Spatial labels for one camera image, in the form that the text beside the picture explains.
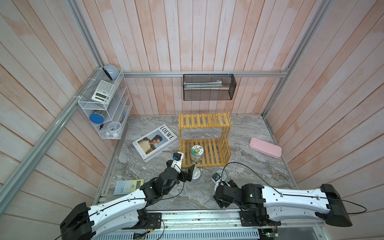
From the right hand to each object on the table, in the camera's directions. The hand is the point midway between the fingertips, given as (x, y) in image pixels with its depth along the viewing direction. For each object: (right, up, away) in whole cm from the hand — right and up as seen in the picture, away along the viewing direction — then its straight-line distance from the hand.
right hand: (219, 190), depth 77 cm
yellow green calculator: (-53, -1, +6) cm, 54 cm away
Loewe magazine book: (-39, +23, +22) cm, 51 cm away
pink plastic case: (+37, +20, +24) cm, 48 cm away
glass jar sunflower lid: (-11, +18, +11) cm, 24 cm away
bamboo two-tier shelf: (+4, +18, +21) cm, 28 cm away
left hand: (-17, +14, +1) cm, 22 cm away
